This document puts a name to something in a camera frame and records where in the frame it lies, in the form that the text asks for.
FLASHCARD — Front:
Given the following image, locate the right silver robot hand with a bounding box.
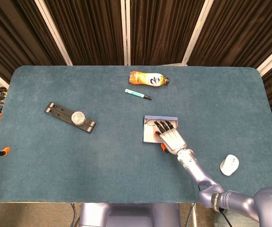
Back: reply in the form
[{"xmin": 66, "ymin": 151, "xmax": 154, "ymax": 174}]
[{"xmin": 152, "ymin": 120, "xmax": 188, "ymax": 156}]

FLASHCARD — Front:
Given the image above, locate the small blue white box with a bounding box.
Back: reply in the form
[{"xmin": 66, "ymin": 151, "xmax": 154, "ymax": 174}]
[{"xmin": 142, "ymin": 115, "xmax": 179, "ymax": 144}]

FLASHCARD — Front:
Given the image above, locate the green whiteboard marker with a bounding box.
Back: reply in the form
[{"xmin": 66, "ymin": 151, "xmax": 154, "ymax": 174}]
[{"xmin": 124, "ymin": 88, "xmax": 153, "ymax": 101}]

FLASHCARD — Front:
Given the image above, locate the white computer mouse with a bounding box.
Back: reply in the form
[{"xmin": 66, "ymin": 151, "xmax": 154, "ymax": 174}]
[{"xmin": 219, "ymin": 154, "xmax": 240, "ymax": 176}]

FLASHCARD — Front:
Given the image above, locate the orange soda bottle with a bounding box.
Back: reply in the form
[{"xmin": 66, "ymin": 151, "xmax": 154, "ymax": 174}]
[{"xmin": 129, "ymin": 70, "xmax": 171, "ymax": 87}]

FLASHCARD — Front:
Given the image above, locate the blue felt table cover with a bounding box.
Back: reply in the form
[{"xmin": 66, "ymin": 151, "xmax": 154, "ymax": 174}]
[{"xmin": 0, "ymin": 65, "xmax": 272, "ymax": 204}]

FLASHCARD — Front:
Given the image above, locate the black folding stand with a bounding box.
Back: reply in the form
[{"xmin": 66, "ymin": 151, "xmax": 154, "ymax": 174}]
[{"xmin": 44, "ymin": 102, "xmax": 97, "ymax": 134}]

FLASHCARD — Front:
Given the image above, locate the purple robot torso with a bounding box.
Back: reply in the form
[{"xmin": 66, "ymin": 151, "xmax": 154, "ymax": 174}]
[{"xmin": 78, "ymin": 202, "xmax": 181, "ymax": 227}]

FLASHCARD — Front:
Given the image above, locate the clear jar of clips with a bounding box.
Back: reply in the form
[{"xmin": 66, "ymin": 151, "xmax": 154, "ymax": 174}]
[{"xmin": 70, "ymin": 111, "xmax": 87, "ymax": 126}]

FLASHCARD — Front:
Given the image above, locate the blue cable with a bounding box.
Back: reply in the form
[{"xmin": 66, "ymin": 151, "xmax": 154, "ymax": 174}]
[{"xmin": 70, "ymin": 202, "xmax": 78, "ymax": 227}]

